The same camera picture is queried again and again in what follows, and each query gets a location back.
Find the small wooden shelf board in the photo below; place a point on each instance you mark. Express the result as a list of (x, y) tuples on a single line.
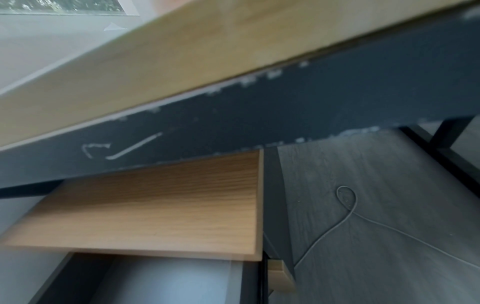
[(279, 274)]

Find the window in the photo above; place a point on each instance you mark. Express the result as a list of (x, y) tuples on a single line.
[(63, 6)]

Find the wooden desk with dark frame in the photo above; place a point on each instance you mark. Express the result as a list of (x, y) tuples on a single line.
[(262, 98)]

